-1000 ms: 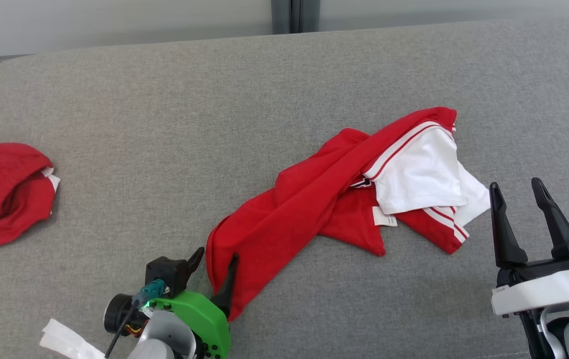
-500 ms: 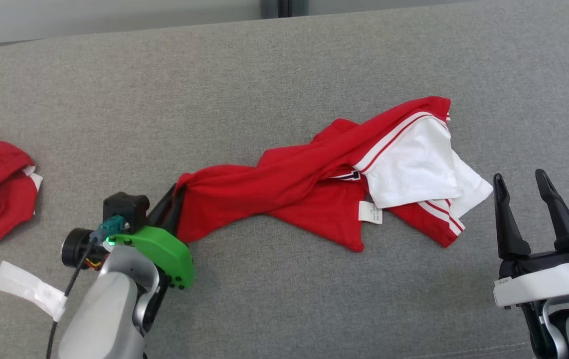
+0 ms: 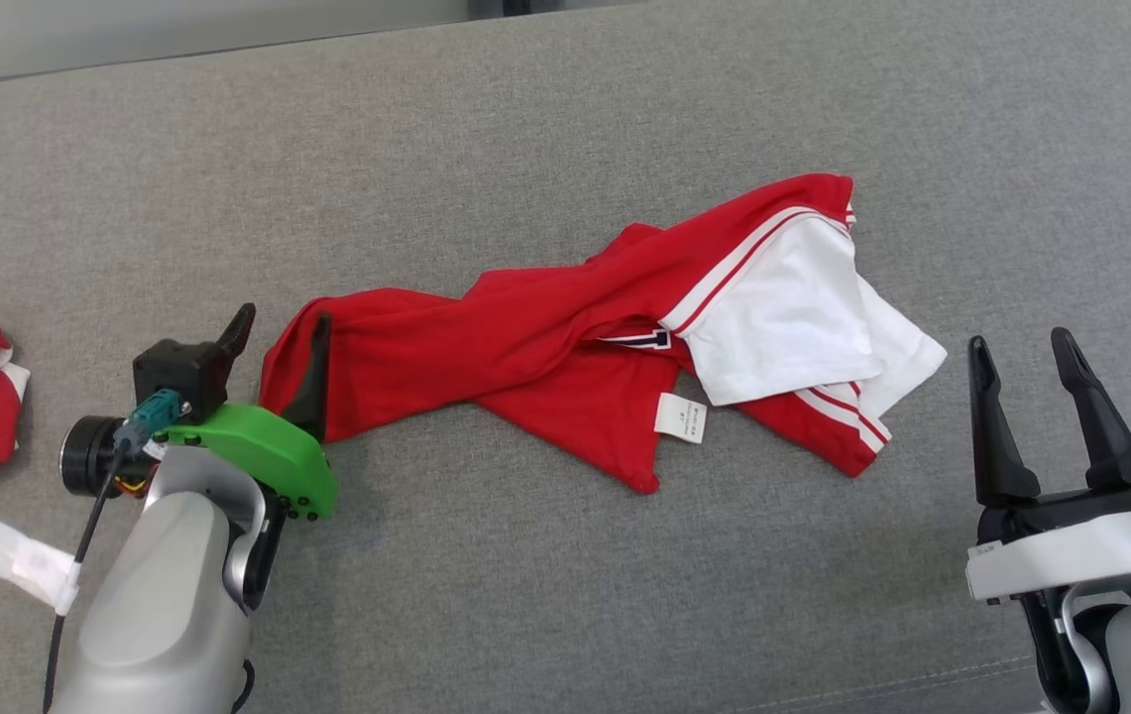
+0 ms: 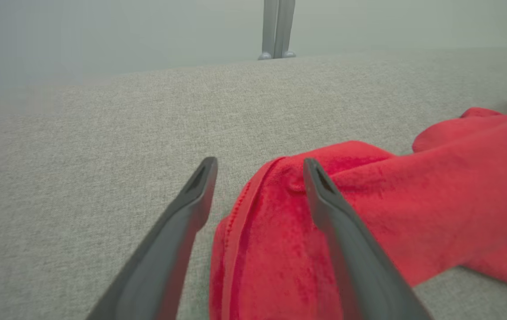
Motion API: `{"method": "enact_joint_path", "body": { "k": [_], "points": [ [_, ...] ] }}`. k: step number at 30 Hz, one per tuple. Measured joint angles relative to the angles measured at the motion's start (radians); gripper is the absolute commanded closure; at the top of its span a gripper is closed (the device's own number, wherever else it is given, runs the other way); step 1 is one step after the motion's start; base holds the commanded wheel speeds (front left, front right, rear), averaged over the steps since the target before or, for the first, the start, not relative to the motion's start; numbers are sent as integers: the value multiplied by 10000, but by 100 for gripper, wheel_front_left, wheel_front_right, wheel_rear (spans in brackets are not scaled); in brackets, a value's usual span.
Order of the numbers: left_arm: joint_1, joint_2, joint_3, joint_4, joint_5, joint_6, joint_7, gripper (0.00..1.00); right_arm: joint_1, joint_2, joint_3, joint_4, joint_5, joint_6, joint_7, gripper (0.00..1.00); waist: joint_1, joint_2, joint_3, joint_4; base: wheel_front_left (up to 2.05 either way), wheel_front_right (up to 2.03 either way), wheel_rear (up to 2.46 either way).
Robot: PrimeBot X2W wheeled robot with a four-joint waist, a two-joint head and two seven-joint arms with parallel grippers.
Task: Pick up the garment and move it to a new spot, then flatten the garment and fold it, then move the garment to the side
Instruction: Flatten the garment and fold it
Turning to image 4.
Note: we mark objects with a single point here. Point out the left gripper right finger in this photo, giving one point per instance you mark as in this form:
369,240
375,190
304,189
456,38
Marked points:
360,275

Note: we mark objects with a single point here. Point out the grey partition post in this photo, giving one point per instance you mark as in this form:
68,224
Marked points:
270,26

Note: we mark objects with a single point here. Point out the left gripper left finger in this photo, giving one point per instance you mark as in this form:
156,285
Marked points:
160,271

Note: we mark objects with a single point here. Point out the red basketball jersey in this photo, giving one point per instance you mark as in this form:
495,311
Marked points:
435,191

